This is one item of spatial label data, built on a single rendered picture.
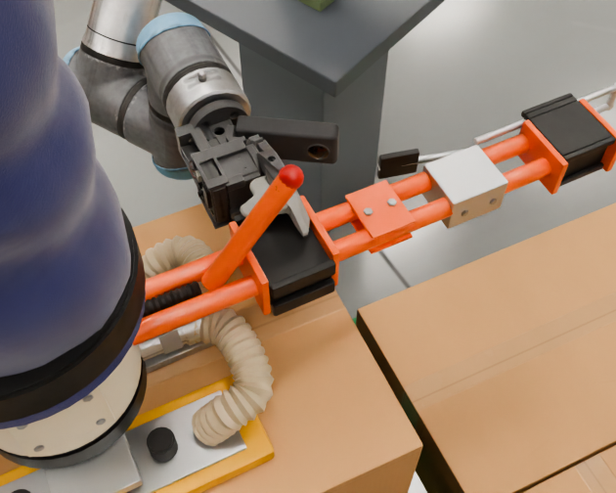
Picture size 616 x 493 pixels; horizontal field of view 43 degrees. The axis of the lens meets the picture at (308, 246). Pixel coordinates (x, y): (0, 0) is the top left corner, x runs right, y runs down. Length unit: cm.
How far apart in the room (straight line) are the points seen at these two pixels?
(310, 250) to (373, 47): 82
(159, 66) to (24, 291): 47
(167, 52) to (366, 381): 44
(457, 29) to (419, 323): 158
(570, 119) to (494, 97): 166
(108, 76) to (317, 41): 57
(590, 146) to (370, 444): 40
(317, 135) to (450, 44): 191
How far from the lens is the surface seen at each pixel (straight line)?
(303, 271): 75
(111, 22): 107
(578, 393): 140
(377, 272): 210
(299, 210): 76
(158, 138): 104
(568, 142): 90
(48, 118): 49
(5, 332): 55
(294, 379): 86
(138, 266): 64
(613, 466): 136
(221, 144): 84
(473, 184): 84
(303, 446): 83
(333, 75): 148
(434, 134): 243
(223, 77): 91
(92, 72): 109
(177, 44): 95
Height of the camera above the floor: 175
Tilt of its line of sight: 55 degrees down
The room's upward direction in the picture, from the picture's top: straight up
